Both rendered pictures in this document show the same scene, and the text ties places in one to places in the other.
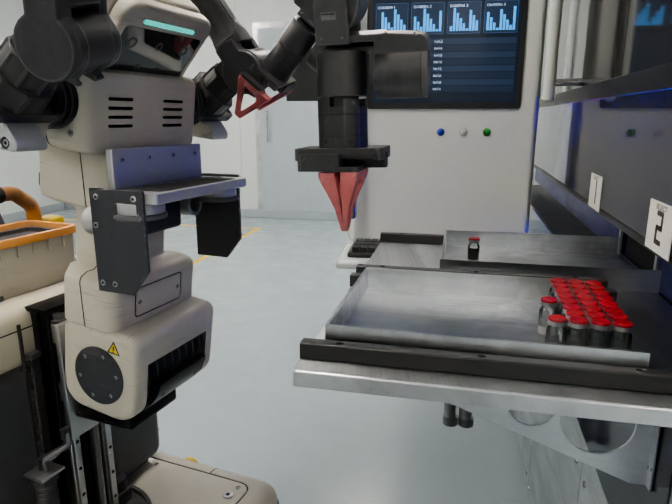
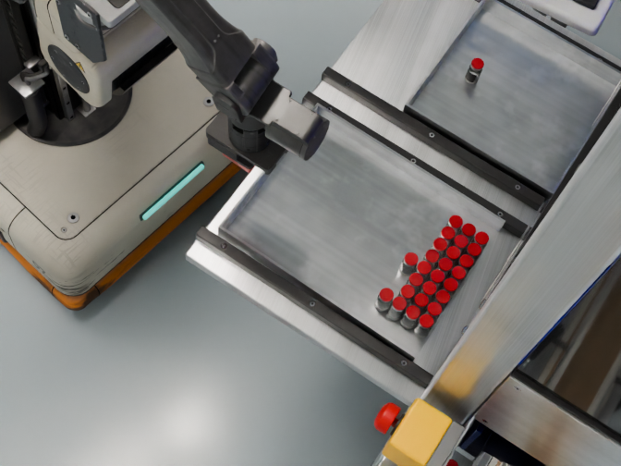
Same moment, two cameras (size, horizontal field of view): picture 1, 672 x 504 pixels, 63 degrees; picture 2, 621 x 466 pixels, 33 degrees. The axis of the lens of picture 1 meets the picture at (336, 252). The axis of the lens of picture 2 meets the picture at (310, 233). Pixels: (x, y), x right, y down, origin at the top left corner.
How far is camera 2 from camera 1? 1.18 m
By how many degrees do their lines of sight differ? 53
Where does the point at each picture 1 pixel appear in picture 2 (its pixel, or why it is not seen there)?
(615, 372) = (385, 357)
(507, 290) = (432, 185)
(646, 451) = not seen: hidden behind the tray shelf
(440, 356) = (284, 291)
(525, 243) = (567, 53)
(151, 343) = (115, 68)
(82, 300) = (51, 18)
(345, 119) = (244, 140)
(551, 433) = not seen: hidden behind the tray
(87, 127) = not seen: outside the picture
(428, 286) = (368, 145)
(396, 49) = (285, 131)
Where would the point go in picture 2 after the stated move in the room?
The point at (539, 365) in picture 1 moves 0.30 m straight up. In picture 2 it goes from (342, 329) to (371, 248)
